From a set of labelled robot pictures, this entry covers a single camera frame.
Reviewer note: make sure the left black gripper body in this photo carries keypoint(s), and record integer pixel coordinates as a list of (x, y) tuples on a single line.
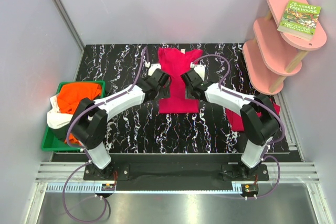
[(163, 92)]

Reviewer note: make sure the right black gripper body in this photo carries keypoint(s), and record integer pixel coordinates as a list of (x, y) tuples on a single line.
[(188, 94)]

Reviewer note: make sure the magenta t-shirt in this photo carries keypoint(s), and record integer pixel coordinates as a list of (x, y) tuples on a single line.
[(175, 63)]

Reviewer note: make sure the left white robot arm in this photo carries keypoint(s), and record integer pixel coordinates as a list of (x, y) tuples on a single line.
[(89, 122)]

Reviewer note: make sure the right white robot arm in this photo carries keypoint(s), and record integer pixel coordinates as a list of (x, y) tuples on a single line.
[(260, 120)]

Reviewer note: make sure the folded dark pink t-shirt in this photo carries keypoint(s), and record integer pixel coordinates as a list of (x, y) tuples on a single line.
[(236, 122)]

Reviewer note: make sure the pink three-tier shelf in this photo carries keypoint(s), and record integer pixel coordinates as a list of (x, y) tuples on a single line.
[(272, 56)]

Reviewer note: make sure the orange t-shirt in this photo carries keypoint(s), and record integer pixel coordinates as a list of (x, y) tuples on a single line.
[(71, 94)]

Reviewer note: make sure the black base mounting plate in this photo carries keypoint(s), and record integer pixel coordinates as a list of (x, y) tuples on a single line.
[(228, 162)]

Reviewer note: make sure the white t-shirt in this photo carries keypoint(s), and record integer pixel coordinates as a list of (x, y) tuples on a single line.
[(56, 119)]

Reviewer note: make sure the green plastic basket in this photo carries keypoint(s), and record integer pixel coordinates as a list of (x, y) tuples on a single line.
[(51, 144)]

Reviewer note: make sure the green storey treehouse book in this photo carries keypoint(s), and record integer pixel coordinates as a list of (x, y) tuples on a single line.
[(299, 20)]

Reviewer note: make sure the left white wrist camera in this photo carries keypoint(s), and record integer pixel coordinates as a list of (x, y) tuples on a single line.
[(151, 67)]

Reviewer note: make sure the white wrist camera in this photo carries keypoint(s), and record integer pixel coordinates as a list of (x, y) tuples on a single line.
[(199, 69), (151, 67)]

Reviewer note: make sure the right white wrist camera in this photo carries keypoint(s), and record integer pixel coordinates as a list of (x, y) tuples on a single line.
[(199, 69)]

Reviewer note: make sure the aluminium rail frame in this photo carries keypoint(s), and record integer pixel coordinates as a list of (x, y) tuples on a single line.
[(289, 172)]

